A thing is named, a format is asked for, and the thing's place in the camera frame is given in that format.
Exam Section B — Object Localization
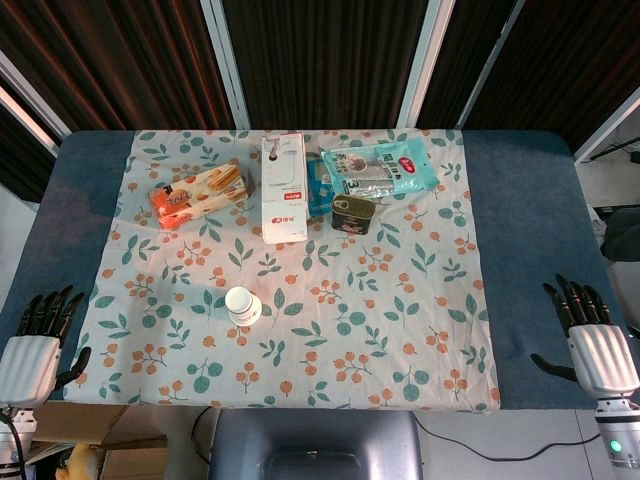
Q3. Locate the floral tablecloth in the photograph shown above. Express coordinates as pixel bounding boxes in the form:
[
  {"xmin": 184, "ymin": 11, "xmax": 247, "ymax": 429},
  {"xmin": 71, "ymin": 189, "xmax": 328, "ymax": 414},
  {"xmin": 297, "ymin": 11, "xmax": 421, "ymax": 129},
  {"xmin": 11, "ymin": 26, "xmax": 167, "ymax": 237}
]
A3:
[{"xmin": 62, "ymin": 129, "xmax": 503, "ymax": 414}]

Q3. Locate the yellow plush toy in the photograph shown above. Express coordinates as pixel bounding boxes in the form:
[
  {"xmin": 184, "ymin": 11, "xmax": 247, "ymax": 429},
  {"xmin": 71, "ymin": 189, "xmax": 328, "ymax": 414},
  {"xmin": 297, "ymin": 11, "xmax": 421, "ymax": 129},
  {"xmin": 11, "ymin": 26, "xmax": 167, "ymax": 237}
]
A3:
[{"xmin": 54, "ymin": 443, "xmax": 101, "ymax": 480}]

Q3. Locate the black floor cable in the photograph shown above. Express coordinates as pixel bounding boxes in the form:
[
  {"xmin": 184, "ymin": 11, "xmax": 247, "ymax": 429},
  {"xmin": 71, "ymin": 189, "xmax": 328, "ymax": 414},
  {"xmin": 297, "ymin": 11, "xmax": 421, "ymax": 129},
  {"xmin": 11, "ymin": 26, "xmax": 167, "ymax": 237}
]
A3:
[{"xmin": 417, "ymin": 417, "xmax": 601, "ymax": 462}]

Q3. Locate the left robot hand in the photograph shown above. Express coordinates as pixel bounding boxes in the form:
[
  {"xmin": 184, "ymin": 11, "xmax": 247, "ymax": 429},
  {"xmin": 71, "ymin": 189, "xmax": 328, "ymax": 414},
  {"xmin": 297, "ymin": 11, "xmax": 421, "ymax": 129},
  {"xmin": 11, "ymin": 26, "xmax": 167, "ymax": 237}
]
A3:
[{"xmin": 0, "ymin": 285, "xmax": 93, "ymax": 409}]

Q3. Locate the green metal tin can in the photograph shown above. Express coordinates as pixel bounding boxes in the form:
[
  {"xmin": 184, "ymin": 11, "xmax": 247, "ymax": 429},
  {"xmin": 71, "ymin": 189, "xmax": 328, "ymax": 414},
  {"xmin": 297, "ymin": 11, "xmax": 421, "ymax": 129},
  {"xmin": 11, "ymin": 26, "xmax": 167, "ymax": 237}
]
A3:
[{"xmin": 330, "ymin": 194, "xmax": 377, "ymax": 235}]

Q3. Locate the tall white carton box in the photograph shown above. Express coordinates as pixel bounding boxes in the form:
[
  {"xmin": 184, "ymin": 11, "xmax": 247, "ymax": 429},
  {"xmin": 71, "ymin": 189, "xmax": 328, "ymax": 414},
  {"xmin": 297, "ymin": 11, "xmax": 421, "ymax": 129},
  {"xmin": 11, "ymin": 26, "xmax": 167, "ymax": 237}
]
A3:
[{"xmin": 261, "ymin": 131, "xmax": 309, "ymax": 245}]

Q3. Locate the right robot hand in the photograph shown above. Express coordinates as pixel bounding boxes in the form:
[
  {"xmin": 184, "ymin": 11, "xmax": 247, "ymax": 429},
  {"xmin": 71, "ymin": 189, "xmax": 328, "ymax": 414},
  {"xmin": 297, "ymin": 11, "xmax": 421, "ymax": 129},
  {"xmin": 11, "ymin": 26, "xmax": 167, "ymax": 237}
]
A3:
[{"xmin": 530, "ymin": 273, "xmax": 639, "ymax": 399}]

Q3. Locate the orange biscuit box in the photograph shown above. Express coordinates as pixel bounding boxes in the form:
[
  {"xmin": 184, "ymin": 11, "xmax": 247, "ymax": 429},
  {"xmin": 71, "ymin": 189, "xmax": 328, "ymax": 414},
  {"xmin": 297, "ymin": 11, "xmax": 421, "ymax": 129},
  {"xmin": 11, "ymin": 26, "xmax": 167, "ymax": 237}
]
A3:
[{"xmin": 148, "ymin": 164, "xmax": 253, "ymax": 231}]

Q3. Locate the teal plastic snack bag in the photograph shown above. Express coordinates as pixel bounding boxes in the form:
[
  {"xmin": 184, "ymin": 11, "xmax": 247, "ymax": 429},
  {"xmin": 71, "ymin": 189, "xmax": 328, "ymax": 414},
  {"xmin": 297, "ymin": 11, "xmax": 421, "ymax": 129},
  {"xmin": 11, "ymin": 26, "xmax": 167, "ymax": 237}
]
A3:
[{"xmin": 320, "ymin": 137, "xmax": 442, "ymax": 200}]

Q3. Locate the blue-grey chair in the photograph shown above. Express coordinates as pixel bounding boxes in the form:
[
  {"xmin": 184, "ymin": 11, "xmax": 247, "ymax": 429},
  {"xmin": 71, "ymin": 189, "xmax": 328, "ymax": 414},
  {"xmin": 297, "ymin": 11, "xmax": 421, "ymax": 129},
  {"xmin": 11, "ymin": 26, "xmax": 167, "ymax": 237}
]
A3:
[{"xmin": 208, "ymin": 409, "xmax": 427, "ymax": 480}]

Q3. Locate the blue snack packet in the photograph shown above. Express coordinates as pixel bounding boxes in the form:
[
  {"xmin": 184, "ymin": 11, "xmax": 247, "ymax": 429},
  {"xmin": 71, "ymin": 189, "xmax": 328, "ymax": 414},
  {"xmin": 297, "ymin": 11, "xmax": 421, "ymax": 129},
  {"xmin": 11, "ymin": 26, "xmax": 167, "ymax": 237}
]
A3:
[{"xmin": 305, "ymin": 158, "xmax": 335, "ymax": 218}]

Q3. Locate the white paper cup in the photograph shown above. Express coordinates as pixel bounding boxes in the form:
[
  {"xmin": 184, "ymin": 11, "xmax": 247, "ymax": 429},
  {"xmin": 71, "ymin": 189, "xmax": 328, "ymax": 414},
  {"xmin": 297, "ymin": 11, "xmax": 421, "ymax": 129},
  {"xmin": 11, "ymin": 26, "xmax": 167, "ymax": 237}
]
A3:
[{"xmin": 224, "ymin": 286, "xmax": 263, "ymax": 327}]

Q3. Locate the black office chair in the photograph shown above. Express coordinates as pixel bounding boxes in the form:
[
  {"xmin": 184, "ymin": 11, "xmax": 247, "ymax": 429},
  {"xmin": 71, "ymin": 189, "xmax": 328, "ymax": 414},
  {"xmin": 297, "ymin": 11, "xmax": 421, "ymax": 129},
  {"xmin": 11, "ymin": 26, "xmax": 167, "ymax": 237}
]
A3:
[{"xmin": 592, "ymin": 204, "xmax": 640, "ymax": 262}]

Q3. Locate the cardboard box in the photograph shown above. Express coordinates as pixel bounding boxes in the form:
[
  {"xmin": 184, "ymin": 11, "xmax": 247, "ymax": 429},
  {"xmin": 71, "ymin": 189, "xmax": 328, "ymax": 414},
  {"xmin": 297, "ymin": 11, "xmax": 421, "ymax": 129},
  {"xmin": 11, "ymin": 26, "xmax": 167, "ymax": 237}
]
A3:
[{"xmin": 29, "ymin": 403, "xmax": 169, "ymax": 480}]

